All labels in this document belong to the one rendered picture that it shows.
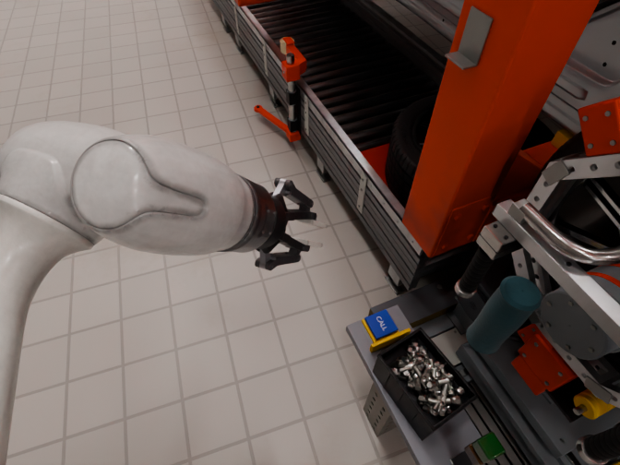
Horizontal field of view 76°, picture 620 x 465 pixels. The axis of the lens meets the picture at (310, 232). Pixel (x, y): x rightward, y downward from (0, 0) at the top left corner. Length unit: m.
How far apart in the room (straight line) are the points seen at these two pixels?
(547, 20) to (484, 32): 0.10
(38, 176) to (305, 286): 1.41
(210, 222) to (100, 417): 1.40
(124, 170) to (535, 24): 0.70
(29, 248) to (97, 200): 0.15
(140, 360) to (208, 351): 0.26
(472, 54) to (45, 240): 0.78
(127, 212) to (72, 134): 0.16
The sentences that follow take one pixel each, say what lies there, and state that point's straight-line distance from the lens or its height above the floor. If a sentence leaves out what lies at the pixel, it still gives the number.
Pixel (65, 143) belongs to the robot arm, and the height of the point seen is 1.25.
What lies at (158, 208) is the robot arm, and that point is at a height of 1.27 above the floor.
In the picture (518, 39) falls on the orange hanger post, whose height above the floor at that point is 1.18.
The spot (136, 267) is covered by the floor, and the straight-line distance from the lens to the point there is 1.96.
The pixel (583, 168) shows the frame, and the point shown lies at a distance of 0.91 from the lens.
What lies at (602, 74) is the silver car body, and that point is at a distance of 1.42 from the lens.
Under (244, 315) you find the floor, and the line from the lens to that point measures 1.70.
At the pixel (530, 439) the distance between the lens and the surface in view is 1.54.
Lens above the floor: 1.50
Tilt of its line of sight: 52 degrees down
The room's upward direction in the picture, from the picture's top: straight up
